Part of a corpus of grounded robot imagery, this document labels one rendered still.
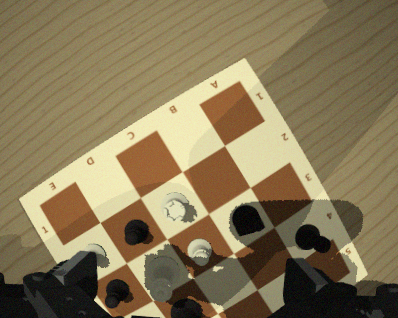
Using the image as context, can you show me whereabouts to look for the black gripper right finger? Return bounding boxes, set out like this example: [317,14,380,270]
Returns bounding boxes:
[267,258,398,318]

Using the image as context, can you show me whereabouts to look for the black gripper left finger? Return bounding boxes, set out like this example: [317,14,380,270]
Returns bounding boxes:
[0,251,124,318]

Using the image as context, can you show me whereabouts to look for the cream and brown chessboard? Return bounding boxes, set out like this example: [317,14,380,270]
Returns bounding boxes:
[19,58,368,318]

